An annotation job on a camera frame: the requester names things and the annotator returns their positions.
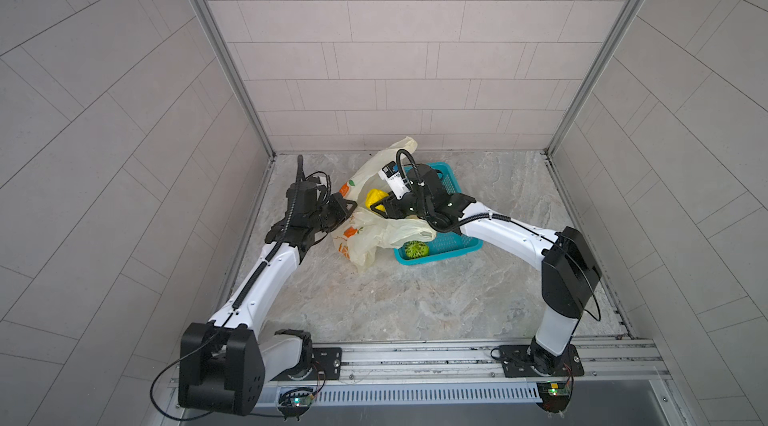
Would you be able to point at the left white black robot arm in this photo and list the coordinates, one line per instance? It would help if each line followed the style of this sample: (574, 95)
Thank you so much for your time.
(223, 364)

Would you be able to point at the yellow toy fruit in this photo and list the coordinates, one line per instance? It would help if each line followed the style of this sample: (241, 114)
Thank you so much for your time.
(374, 195)

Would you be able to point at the cream plastic bag fruit print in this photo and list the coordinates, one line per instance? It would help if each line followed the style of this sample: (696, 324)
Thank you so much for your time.
(360, 237)

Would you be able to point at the aluminium mounting rail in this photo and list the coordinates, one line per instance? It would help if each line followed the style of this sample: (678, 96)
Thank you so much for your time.
(469, 361)

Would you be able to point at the white vent grille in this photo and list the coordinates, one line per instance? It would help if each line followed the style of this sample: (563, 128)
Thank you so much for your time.
(426, 394)

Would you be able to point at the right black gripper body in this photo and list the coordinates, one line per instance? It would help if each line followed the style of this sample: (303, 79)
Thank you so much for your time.
(411, 203)

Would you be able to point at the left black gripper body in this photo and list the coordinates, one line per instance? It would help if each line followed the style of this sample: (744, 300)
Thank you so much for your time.
(325, 217)

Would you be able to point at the green toy fruit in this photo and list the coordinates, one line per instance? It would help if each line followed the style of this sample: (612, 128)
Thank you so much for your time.
(415, 250)

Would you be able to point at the teal plastic basket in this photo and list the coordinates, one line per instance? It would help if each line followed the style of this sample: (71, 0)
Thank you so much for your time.
(445, 245)

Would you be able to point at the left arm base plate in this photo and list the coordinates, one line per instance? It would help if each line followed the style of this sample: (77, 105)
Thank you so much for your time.
(321, 360)

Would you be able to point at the circuit board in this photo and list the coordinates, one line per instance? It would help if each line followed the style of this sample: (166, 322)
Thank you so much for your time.
(555, 396)
(295, 402)

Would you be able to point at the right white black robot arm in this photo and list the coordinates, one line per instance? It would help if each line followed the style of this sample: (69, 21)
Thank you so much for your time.
(568, 269)

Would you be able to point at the right circuit board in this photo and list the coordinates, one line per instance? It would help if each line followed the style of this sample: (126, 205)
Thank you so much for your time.
(555, 396)

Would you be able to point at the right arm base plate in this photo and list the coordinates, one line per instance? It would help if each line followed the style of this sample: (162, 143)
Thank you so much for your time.
(520, 361)

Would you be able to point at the left circuit board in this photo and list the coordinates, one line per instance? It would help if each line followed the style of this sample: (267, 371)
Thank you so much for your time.
(295, 402)

